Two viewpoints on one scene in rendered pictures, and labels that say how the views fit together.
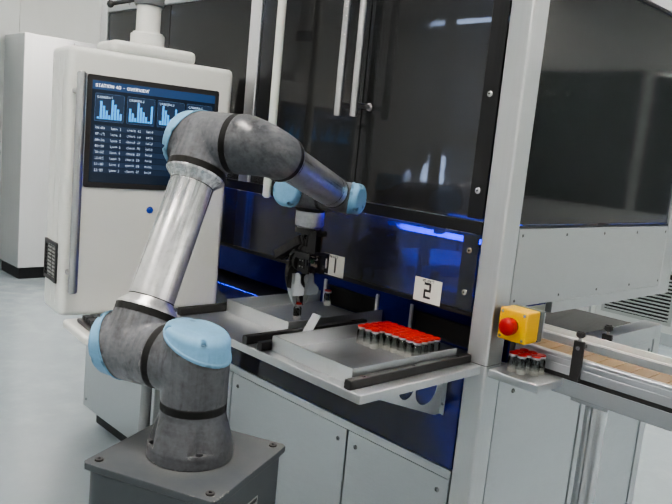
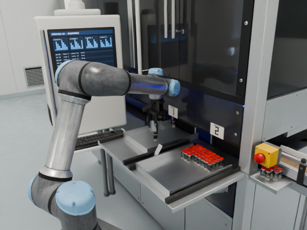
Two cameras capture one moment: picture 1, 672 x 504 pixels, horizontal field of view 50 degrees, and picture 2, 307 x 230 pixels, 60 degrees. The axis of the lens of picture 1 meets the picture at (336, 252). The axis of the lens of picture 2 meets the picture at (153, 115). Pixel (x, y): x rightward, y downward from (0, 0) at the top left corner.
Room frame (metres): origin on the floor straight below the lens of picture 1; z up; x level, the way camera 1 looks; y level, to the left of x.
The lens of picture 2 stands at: (0.54, -0.17, 1.53)
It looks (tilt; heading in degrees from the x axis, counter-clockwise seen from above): 20 degrees down; 11
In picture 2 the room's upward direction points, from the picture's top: 1 degrees counter-clockwise
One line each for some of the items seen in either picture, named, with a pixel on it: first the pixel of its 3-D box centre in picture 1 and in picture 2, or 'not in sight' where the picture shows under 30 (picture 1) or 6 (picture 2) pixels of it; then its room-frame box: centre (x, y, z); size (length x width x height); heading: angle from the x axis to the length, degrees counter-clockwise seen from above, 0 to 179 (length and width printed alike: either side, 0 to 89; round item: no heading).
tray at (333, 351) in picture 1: (365, 349); (182, 166); (1.59, -0.09, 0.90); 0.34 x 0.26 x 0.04; 134
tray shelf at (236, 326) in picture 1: (327, 339); (168, 154); (1.74, 0.00, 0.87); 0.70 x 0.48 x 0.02; 44
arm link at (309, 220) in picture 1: (310, 219); (156, 94); (1.86, 0.07, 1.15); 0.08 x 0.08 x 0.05
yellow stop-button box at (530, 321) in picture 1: (520, 324); (267, 154); (1.57, -0.43, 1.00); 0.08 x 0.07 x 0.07; 134
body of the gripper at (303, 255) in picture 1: (308, 250); (157, 109); (1.85, 0.07, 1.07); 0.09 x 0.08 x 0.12; 44
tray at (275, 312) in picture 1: (305, 310); (160, 135); (1.91, 0.07, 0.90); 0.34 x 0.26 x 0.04; 134
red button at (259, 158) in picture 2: (509, 326); (260, 158); (1.54, -0.40, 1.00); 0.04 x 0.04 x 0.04; 44
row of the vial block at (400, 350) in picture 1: (391, 341); (198, 159); (1.65, -0.15, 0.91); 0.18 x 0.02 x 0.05; 44
